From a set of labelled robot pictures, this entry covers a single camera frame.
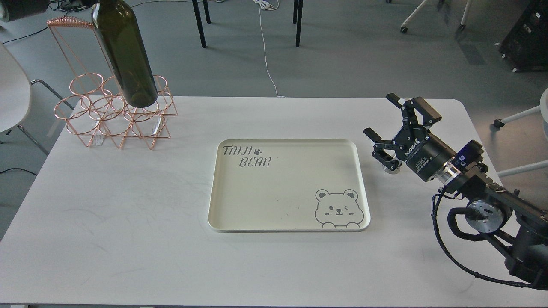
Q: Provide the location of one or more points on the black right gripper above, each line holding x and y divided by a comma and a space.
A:
423, 152

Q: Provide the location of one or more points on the dark green wine bottle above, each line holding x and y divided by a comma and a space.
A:
116, 25

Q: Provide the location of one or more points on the steel double jigger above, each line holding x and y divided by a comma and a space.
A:
392, 166

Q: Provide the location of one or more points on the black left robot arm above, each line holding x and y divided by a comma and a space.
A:
11, 10

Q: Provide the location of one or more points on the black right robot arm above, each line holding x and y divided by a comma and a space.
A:
513, 226

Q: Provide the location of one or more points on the black equipment case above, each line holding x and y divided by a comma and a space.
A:
526, 45

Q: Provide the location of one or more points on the cream bear serving tray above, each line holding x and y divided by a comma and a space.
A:
288, 185

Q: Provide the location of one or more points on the white chair left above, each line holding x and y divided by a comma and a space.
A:
15, 95

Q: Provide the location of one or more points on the copper wire wine rack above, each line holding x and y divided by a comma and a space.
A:
96, 109

